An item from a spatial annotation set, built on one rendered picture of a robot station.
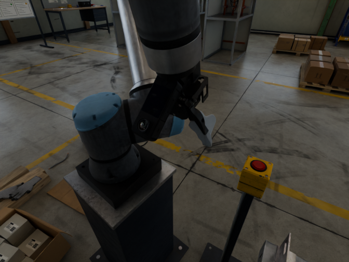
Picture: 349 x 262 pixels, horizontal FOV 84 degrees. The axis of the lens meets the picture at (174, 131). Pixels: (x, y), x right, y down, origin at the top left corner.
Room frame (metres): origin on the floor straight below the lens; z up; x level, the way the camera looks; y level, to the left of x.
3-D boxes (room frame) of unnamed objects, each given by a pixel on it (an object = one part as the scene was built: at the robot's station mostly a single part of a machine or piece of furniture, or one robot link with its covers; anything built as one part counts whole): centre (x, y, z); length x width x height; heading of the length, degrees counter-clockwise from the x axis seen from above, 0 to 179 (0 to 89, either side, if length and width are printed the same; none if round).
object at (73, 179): (0.54, 0.22, 0.74); 0.32 x 0.32 x 0.02; 51
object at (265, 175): (0.43, -0.26, 0.85); 0.08 x 0.08 x 0.10; 59
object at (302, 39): (5.38, -3.26, 0.19); 1.20 x 0.80 x 0.37; 63
